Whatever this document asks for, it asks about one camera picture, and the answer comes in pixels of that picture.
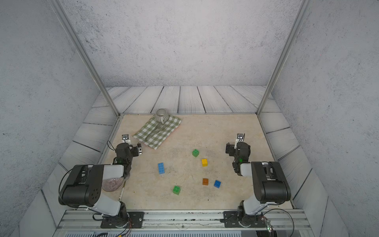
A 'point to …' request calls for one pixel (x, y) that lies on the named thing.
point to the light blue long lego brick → (161, 168)
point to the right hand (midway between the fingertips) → (238, 142)
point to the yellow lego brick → (204, 162)
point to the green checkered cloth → (154, 134)
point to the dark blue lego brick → (217, 183)
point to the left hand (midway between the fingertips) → (133, 143)
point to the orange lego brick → (205, 181)
